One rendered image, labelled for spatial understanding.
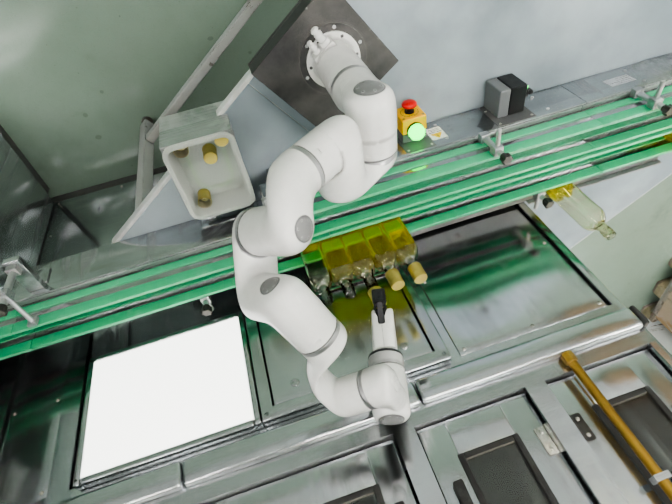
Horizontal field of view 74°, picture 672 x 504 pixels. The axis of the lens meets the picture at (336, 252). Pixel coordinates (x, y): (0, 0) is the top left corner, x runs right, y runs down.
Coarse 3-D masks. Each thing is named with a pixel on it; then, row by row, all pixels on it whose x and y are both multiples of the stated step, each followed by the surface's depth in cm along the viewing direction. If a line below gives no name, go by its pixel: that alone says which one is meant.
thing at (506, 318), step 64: (448, 256) 133; (512, 256) 130; (576, 256) 125; (192, 320) 130; (448, 320) 118; (512, 320) 115; (576, 320) 111; (640, 320) 107; (0, 384) 123; (64, 384) 121; (448, 384) 102; (512, 384) 103; (576, 384) 102; (640, 384) 100; (0, 448) 111; (64, 448) 107; (256, 448) 99; (320, 448) 99; (384, 448) 99; (448, 448) 97; (512, 448) 95; (576, 448) 91
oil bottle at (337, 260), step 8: (328, 240) 118; (336, 240) 118; (328, 248) 116; (336, 248) 116; (344, 248) 116; (328, 256) 114; (336, 256) 114; (344, 256) 114; (328, 264) 113; (336, 264) 112; (344, 264) 112; (336, 272) 111; (344, 272) 111; (352, 272) 112; (336, 280) 111; (352, 280) 113
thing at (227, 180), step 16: (176, 144) 103; (192, 144) 103; (176, 160) 111; (192, 160) 114; (224, 160) 116; (240, 160) 109; (176, 176) 108; (192, 176) 117; (208, 176) 118; (224, 176) 119; (240, 176) 121; (192, 192) 119; (224, 192) 122; (240, 192) 121; (192, 208) 115; (208, 208) 119; (224, 208) 118; (240, 208) 119
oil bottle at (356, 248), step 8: (352, 232) 119; (360, 232) 119; (344, 240) 118; (352, 240) 117; (360, 240) 117; (352, 248) 115; (360, 248) 115; (368, 248) 115; (352, 256) 113; (360, 256) 113; (368, 256) 112; (352, 264) 112; (360, 264) 111; (368, 264) 111; (360, 272) 112
